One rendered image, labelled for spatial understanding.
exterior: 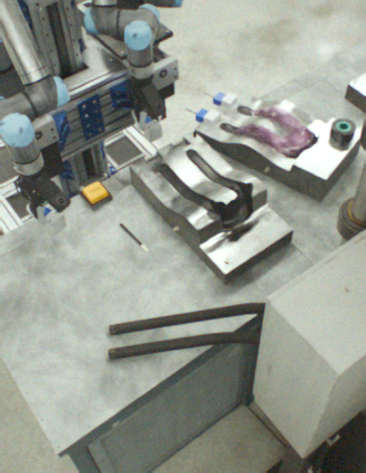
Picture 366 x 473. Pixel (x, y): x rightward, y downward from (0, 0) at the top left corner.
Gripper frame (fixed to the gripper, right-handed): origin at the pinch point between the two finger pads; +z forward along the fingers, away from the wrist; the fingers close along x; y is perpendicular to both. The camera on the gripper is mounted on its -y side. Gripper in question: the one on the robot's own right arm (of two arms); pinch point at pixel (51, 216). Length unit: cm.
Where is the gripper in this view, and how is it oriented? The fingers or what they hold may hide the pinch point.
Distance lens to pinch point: 172.2
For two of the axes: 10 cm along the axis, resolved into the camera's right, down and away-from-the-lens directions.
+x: -6.2, 6.4, -4.6
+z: 0.4, 6.1, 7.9
